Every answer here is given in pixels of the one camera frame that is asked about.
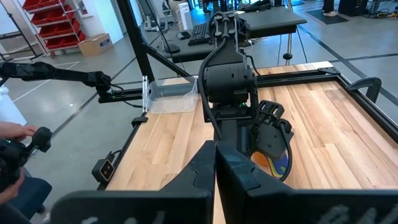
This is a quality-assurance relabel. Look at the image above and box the clear plastic container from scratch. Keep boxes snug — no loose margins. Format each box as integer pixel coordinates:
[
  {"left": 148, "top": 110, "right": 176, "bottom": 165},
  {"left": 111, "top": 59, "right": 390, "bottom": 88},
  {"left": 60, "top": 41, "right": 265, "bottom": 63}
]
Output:
[{"left": 145, "top": 77, "right": 200, "bottom": 114}]

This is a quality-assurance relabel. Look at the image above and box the yellow measuring cup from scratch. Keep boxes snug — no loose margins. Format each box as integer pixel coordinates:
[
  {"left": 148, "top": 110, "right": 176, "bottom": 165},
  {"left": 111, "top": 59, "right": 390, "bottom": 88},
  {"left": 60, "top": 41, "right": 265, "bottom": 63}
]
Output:
[{"left": 267, "top": 157, "right": 282, "bottom": 180}]

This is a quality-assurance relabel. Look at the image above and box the black upright rig post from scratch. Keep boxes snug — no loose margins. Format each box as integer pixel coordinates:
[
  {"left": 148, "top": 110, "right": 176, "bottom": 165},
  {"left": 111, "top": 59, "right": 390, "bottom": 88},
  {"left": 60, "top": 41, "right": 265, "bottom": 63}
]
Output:
[{"left": 116, "top": 0, "right": 192, "bottom": 83}]

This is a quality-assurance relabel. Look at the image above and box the person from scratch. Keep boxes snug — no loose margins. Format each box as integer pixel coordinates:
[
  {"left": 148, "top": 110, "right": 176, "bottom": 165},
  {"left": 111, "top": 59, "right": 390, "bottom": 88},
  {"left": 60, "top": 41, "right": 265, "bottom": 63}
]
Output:
[{"left": 322, "top": 0, "right": 338, "bottom": 17}]

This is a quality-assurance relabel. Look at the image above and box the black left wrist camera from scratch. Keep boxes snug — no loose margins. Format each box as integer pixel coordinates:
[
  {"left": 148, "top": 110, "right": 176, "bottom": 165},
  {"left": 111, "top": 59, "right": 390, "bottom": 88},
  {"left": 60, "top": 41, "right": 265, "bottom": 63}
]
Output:
[{"left": 253, "top": 100, "right": 295, "bottom": 160}]

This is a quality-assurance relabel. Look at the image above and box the black keyboard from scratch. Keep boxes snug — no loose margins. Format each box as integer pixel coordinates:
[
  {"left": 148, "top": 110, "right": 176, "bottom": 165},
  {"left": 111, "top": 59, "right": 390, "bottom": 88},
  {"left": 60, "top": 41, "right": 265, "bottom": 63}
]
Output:
[{"left": 188, "top": 21, "right": 213, "bottom": 47}]

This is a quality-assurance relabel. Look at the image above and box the white tower appliance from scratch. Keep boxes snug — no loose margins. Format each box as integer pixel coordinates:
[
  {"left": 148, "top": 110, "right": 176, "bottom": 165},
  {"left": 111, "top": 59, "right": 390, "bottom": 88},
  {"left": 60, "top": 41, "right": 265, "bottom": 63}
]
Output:
[{"left": 178, "top": 2, "right": 194, "bottom": 31}]

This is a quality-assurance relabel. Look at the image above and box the black equipment case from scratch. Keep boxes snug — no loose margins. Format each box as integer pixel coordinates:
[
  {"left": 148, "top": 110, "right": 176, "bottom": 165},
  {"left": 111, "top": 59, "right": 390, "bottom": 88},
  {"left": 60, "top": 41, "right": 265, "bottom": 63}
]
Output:
[{"left": 337, "top": 0, "right": 369, "bottom": 17}]

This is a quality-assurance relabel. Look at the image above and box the black table edge camera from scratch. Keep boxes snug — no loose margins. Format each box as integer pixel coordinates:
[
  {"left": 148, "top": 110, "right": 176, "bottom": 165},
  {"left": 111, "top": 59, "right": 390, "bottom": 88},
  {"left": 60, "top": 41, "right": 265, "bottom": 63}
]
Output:
[{"left": 91, "top": 151, "right": 116, "bottom": 184}]

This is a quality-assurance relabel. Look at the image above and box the dark blue measuring cup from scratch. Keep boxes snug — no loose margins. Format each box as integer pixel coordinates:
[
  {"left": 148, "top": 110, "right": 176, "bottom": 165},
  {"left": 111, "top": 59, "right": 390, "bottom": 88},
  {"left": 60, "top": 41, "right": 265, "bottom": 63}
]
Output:
[{"left": 272, "top": 153, "right": 290, "bottom": 180}]

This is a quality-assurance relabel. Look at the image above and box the brown cardboard box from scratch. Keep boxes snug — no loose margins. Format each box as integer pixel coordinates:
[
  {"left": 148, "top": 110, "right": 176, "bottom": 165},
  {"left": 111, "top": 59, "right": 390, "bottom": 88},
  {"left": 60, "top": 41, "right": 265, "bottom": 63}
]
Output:
[{"left": 77, "top": 33, "right": 114, "bottom": 57}]

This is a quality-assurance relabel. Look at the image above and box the person's hand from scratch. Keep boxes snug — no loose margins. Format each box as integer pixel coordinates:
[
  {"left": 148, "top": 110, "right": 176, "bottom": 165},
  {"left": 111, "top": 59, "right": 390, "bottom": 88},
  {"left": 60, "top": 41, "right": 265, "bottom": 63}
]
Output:
[
  {"left": 0, "top": 121, "right": 37, "bottom": 141},
  {"left": 0, "top": 169, "right": 25, "bottom": 205}
]

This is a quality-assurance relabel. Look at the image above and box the person's leg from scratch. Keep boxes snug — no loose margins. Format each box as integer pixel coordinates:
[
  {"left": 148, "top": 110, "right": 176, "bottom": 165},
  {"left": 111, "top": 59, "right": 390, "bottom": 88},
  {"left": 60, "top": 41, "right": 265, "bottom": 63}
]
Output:
[{"left": 0, "top": 176, "right": 53, "bottom": 224}]

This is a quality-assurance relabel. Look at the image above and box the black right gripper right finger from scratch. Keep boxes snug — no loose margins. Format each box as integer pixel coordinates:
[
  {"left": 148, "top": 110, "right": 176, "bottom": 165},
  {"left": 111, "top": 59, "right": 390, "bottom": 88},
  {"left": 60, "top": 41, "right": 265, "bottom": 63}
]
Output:
[{"left": 216, "top": 141, "right": 398, "bottom": 224}]

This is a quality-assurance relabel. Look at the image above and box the black computer mouse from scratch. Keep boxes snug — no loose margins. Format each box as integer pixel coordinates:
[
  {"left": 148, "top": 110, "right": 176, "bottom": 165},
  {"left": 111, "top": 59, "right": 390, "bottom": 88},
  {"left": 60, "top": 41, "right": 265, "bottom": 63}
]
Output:
[{"left": 164, "top": 43, "right": 181, "bottom": 54}]

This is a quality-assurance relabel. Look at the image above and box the black table frame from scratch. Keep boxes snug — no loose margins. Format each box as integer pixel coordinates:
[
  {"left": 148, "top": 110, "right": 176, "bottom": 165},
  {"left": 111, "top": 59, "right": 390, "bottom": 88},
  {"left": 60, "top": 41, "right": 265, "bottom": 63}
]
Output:
[{"left": 98, "top": 66, "right": 398, "bottom": 191}]

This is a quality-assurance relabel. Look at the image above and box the black desk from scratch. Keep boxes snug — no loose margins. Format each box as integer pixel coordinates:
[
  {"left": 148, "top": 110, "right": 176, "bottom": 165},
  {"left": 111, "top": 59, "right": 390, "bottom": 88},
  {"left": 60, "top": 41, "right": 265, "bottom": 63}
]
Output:
[{"left": 161, "top": 5, "right": 308, "bottom": 65}]

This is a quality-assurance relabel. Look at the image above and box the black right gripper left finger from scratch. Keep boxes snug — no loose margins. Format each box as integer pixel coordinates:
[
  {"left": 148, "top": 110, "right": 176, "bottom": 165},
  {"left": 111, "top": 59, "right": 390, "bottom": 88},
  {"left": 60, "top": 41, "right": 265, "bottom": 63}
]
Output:
[{"left": 49, "top": 139, "right": 218, "bottom": 224}]

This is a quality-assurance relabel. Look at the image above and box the orange measuring cup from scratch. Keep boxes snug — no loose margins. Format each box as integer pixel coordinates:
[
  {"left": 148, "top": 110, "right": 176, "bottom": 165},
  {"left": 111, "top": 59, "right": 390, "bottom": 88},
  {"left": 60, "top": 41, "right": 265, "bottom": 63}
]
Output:
[{"left": 251, "top": 151, "right": 271, "bottom": 167}]

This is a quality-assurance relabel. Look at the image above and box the plain black floor mat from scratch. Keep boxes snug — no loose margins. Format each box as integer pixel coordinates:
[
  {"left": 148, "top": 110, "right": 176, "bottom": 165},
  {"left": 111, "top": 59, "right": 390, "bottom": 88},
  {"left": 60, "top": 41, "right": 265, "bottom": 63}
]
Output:
[{"left": 305, "top": 8, "right": 349, "bottom": 26}]

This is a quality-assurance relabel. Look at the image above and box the red bin shelf rack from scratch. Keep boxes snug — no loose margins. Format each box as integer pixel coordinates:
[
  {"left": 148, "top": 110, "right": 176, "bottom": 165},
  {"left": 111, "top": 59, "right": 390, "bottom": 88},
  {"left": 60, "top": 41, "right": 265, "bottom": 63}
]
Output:
[{"left": 21, "top": 0, "right": 88, "bottom": 52}]

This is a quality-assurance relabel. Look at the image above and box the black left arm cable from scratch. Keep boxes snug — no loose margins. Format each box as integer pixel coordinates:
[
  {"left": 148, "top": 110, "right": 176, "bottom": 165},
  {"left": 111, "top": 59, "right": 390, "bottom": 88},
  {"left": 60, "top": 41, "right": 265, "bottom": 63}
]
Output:
[{"left": 278, "top": 123, "right": 294, "bottom": 183}]

